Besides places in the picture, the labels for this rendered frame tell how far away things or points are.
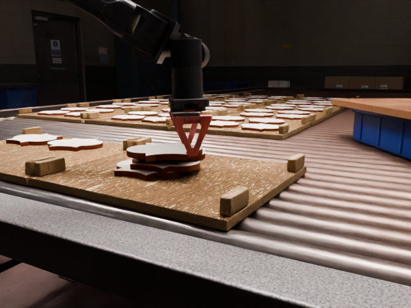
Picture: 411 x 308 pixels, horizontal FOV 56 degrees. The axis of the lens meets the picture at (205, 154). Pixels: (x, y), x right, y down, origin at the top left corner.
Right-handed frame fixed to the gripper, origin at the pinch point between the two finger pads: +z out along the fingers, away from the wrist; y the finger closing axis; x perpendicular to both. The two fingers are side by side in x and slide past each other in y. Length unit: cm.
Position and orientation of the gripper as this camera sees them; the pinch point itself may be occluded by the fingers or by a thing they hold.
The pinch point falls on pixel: (189, 146)
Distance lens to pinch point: 73.6
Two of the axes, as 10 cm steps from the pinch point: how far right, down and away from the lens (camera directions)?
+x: -9.9, 0.6, -1.5
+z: 0.3, 9.8, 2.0
